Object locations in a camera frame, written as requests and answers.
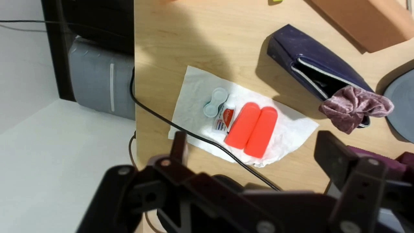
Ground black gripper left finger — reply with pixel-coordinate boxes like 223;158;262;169
77;131;261;233

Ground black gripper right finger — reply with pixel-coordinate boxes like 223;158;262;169
314;130;414;233

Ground mauve velvet scrunchie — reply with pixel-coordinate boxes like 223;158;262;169
319;85;395;135

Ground dark brown bottle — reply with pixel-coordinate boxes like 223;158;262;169
266;24;374;129

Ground red and white booklet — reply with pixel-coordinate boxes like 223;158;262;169
167;65;320;169

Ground tan wedge block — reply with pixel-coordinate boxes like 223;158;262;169
303;0;414;55

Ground black power cable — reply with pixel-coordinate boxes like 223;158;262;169
127;69;284;192

